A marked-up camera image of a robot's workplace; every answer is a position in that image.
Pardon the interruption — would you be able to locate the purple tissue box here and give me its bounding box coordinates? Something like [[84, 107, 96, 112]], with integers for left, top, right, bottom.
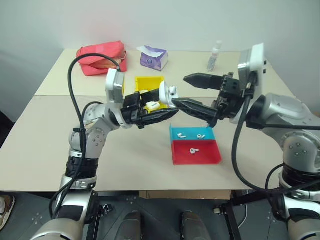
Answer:
[[136, 45, 169, 72]]

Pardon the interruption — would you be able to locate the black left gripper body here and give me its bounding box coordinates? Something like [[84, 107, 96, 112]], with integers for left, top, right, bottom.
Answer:
[[121, 91, 151, 130]]

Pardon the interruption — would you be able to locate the red plastic tray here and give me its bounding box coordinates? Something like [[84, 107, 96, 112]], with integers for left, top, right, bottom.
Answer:
[[171, 139, 223, 166]]

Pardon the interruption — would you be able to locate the white earbud case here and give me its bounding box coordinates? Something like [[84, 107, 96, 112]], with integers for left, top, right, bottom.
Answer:
[[158, 81, 180, 106], [145, 100, 161, 111]]

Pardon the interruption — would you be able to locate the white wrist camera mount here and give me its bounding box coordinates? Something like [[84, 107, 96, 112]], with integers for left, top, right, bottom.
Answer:
[[237, 42, 267, 96], [104, 68, 126, 104]]

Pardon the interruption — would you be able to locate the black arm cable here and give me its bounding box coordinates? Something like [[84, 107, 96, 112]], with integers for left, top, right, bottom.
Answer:
[[231, 69, 320, 199], [49, 53, 123, 221]]

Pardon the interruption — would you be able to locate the clear spray bottle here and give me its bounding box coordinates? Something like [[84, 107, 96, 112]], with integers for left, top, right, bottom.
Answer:
[[206, 40, 224, 72]]

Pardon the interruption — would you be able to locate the blue plastic tray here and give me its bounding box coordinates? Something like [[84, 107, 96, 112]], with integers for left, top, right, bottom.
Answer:
[[169, 123, 217, 142]]

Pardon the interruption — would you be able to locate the red fabric pouch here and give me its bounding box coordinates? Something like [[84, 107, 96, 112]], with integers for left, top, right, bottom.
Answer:
[[75, 40, 129, 77]]

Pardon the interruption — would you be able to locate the yellow plastic bin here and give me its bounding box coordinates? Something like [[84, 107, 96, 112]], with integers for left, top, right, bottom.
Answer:
[[134, 75, 170, 111]]

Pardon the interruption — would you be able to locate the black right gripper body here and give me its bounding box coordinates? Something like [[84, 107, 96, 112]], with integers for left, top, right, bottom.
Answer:
[[212, 71, 248, 121]]

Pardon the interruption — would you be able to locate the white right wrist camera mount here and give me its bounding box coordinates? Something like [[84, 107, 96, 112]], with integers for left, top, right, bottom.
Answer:
[[237, 42, 267, 96]]

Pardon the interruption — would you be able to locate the closed white earbud case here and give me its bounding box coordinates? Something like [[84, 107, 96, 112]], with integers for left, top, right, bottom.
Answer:
[[145, 100, 161, 111]]

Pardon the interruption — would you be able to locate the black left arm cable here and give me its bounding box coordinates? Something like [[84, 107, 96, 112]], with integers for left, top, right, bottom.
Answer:
[[49, 53, 123, 221]]

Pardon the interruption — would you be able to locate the brown and white shoe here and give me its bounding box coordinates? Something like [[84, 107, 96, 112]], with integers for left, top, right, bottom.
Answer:
[[0, 195, 16, 230]]

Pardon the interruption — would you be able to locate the black metal frame bar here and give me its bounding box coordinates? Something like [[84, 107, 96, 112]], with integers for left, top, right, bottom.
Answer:
[[84, 191, 114, 240], [213, 191, 251, 240]]

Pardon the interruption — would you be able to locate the dark rounded shape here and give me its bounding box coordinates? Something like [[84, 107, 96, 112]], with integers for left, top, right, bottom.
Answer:
[[180, 210, 211, 240], [116, 210, 145, 240]]

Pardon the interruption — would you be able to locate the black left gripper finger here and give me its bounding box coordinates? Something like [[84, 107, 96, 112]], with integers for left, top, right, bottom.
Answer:
[[138, 88, 162, 105], [136, 107, 180, 126]]

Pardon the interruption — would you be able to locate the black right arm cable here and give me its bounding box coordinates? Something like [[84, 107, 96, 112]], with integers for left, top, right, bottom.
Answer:
[[231, 69, 320, 199]]

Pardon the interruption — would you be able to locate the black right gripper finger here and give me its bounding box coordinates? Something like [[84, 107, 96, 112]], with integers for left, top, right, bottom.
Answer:
[[172, 97, 219, 129], [183, 72, 225, 91]]

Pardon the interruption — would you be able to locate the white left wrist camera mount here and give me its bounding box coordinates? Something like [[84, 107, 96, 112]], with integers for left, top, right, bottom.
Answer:
[[104, 68, 126, 104]]

